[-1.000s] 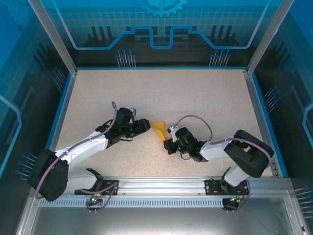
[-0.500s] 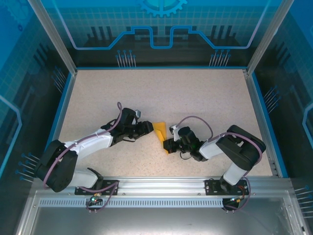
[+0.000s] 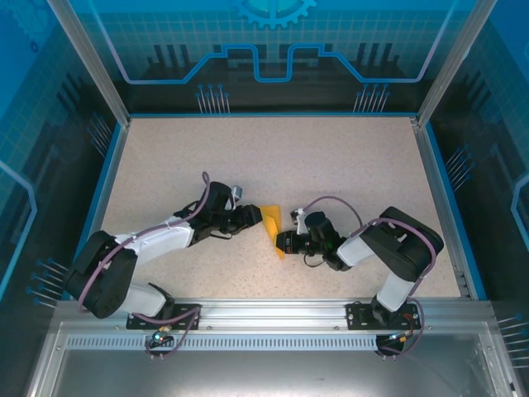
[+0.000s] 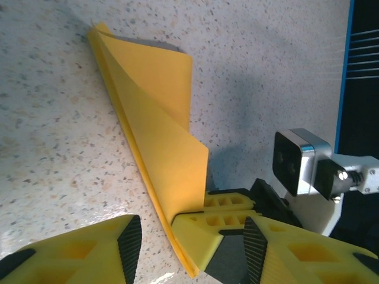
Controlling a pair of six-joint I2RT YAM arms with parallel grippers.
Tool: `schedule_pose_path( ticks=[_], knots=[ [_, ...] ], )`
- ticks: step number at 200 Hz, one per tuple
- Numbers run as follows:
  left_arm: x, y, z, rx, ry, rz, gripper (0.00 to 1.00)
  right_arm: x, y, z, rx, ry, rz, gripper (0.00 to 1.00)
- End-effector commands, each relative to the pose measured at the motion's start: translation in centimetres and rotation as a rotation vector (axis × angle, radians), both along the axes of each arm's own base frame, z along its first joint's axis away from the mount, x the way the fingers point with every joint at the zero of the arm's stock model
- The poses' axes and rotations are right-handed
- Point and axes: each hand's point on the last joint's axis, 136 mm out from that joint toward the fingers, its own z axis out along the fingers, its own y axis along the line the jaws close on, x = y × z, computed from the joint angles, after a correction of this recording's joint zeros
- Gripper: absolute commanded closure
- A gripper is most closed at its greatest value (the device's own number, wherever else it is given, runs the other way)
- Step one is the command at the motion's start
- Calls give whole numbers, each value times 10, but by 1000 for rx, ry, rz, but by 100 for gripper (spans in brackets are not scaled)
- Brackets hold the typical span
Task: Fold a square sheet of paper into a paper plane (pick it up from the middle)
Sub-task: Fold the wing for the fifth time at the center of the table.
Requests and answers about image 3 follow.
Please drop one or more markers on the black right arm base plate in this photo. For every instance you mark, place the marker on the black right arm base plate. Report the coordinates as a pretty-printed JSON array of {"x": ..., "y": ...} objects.
[{"x": 356, "y": 318}]

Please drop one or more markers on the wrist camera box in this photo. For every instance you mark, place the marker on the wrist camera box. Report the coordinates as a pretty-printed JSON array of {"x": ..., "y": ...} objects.
[
  {"x": 236, "y": 192},
  {"x": 297, "y": 215}
]

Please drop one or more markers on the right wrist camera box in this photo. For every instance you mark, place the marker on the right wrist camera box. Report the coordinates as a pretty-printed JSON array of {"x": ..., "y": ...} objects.
[{"x": 297, "y": 215}]

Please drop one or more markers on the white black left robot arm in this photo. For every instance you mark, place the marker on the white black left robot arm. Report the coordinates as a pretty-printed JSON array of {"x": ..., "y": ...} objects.
[{"x": 99, "y": 281}]

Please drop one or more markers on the aluminium table edge rail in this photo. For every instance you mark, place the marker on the aluminium table edge rail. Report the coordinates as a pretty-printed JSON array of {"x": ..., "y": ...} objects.
[{"x": 432, "y": 173}]

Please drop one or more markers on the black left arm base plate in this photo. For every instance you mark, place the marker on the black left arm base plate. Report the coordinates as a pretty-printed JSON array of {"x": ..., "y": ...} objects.
[{"x": 134, "y": 323}]

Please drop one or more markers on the steel tray panel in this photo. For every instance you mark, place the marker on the steel tray panel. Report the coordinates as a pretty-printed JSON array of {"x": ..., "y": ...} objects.
[{"x": 264, "y": 372}]

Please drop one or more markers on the blue table edge strip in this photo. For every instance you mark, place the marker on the blue table edge strip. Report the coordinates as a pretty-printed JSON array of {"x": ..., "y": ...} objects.
[
  {"x": 444, "y": 173},
  {"x": 98, "y": 207}
]

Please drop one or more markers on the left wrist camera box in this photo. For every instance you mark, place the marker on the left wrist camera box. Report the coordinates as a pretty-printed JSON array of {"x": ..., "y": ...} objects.
[{"x": 236, "y": 192}]

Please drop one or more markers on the aluminium frame post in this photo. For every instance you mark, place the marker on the aluminium frame post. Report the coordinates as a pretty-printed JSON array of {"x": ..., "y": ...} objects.
[
  {"x": 450, "y": 74},
  {"x": 95, "y": 70}
]

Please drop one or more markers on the orange cloth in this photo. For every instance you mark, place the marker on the orange cloth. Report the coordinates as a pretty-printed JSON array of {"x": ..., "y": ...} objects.
[{"x": 273, "y": 223}]

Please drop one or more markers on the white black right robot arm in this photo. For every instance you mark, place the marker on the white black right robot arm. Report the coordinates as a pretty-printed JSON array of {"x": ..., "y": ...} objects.
[{"x": 405, "y": 244}]

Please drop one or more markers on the long aluminium base rail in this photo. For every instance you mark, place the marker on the long aluminium base rail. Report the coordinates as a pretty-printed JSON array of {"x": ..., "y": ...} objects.
[{"x": 268, "y": 314}]

